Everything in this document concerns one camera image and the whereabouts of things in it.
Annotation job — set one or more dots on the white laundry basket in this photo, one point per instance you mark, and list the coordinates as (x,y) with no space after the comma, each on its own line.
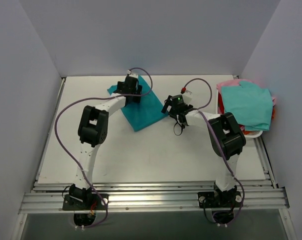
(241,126)

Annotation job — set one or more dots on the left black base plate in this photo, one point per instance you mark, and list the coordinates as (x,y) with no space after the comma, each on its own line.
(95,203)

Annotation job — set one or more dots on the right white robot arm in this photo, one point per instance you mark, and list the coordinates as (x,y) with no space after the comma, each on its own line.
(227,139)

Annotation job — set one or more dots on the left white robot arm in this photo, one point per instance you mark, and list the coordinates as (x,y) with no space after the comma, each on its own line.
(92,132)

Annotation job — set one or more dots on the teal t-shirt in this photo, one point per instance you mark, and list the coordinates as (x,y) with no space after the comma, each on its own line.
(147,112)

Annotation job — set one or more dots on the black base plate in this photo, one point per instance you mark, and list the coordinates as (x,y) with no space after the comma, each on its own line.
(215,199)
(95,203)

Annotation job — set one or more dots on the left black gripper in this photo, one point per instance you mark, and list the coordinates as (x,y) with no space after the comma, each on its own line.
(129,92)

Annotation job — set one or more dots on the light turquoise t-shirt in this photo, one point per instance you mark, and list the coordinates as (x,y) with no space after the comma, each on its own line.
(258,118)

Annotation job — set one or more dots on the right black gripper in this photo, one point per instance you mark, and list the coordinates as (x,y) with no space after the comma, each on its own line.
(167,105)

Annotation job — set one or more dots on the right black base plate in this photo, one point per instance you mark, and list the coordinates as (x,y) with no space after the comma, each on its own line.
(215,199)

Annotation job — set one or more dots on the red t-shirt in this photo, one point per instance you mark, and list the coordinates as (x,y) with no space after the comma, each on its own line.
(220,105)

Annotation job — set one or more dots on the aluminium rail frame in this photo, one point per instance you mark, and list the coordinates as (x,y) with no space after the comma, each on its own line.
(151,170)

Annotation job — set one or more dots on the pink t-shirt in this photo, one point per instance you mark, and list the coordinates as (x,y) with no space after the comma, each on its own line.
(228,83)

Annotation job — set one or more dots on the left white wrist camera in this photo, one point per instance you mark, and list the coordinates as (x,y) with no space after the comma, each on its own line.
(132,74)

